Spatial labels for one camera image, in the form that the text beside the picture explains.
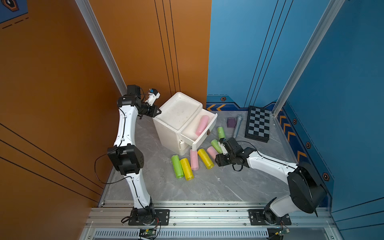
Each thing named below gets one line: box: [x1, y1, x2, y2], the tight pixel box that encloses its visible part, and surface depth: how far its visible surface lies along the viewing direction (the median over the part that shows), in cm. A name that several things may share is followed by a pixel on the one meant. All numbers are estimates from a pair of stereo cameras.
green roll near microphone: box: [217, 126, 226, 139], surface depth 107 cm
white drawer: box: [180, 109, 218, 152], surface depth 86 cm
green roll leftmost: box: [171, 154, 185, 179], surface depth 89 cm
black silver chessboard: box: [244, 105, 271, 143], surface depth 111 cm
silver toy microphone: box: [233, 115, 243, 139], surface depth 111 cm
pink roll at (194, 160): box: [190, 149, 199, 171], surface depth 92 cm
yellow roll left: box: [180, 158, 195, 181], surface depth 89 cm
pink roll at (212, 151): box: [206, 146, 220, 160], surface depth 96 cm
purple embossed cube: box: [227, 117, 237, 128], surface depth 113 cm
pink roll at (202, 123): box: [196, 115, 210, 137], surface depth 91 cm
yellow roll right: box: [197, 148, 215, 170], surface depth 93 cm
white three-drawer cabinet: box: [153, 91, 218, 156], surface depth 88 cm
